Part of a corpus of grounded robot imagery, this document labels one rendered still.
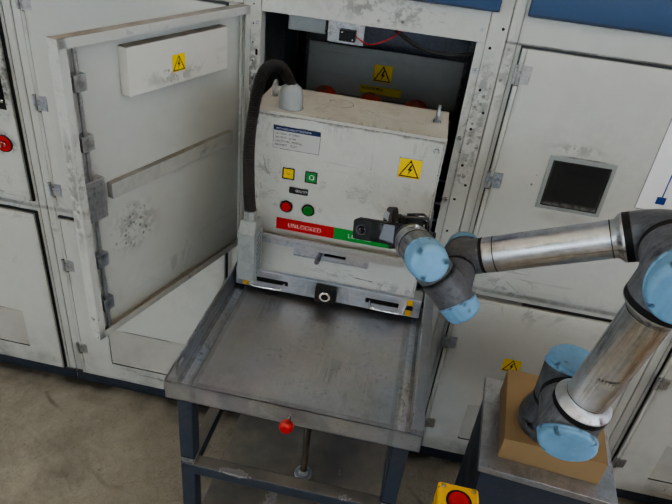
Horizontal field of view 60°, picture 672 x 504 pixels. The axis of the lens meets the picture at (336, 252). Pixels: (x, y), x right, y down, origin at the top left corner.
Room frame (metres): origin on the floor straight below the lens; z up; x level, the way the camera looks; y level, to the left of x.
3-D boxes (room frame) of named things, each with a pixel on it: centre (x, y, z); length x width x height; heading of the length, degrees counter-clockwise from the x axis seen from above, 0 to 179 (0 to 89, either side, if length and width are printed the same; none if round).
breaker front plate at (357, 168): (1.36, 0.01, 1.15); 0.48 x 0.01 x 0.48; 83
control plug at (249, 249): (1.32, 0.23, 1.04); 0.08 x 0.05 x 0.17; 173
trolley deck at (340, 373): (1.29, 0.02, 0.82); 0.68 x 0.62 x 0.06; 173
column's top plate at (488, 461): (1.06, -0.59, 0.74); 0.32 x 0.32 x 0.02; 78
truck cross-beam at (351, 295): (1.38, 0.01, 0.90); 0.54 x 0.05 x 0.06; 83
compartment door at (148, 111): (1.41, 0.46, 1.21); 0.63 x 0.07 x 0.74; 155
